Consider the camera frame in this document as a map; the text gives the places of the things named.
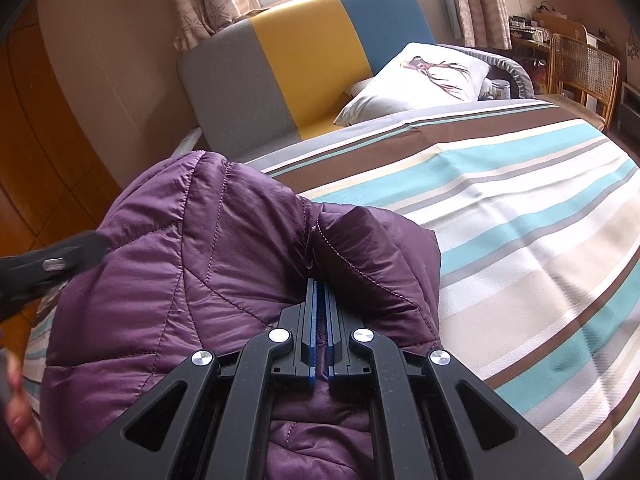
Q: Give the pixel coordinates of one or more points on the grey yellow blue sofa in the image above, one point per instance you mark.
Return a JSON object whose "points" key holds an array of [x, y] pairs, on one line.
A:
{"points": [[225, 85]]}

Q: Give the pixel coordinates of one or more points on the white printed pillow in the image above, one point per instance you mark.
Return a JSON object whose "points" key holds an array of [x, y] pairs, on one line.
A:
{"points": [[415, 85]]}

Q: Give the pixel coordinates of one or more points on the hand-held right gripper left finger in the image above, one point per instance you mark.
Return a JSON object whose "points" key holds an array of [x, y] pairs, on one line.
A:
{"points": [[311, 320]]}

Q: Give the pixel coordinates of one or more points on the cluttered wooden desk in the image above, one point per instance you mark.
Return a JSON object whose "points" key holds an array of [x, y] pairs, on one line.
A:
{"points": [[530, 35]]}

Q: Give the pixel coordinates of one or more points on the person's left hand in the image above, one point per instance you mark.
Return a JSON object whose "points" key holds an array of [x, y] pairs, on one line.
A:
{"points": [[22, 425]]}

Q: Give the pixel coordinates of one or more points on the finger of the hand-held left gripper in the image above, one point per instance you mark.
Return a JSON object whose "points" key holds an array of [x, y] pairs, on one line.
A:
{"points": [[60, 260]]}

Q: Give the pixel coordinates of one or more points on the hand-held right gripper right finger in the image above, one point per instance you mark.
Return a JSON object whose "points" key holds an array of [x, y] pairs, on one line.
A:
{"points": [[330, 320]]}

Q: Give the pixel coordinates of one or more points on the rattan chair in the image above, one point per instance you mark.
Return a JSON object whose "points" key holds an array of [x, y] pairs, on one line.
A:
{"points": [[585, 67]]}

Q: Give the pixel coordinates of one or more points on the striped bed sheet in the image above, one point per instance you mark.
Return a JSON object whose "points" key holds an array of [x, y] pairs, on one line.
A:
{"points": [[525, 235]]}

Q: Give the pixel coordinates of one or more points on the purple puffer jacket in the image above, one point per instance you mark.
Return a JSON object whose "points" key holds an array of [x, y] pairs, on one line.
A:
{"points": [[200, 260]]}

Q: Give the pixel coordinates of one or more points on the glass jar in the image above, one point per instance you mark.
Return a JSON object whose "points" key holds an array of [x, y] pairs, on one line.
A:
{"points": [[501, 89]]}

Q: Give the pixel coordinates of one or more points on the beige patterned curtain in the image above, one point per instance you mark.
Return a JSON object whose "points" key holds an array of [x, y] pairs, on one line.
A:
{"points": [[200, 0], [480, 0]]}

